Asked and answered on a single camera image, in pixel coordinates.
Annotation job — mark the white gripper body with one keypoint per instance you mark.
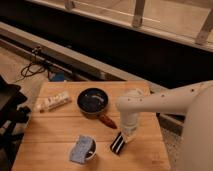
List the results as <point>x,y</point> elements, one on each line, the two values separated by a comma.
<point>128,123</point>

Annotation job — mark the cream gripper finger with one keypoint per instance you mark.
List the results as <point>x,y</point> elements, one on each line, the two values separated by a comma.
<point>128,138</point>

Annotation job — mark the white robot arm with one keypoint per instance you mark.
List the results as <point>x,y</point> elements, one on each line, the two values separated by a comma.
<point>194,102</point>

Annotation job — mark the white cup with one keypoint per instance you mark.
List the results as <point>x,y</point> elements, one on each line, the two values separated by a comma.
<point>92,151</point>

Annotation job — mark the blue sponge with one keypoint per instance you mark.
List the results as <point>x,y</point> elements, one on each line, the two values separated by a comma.
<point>81,150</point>

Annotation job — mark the blue object on floor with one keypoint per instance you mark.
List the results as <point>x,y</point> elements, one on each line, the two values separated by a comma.
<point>58,77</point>

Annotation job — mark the dark frying pan wooden handle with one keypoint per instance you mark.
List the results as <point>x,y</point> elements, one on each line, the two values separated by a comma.
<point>93,103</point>

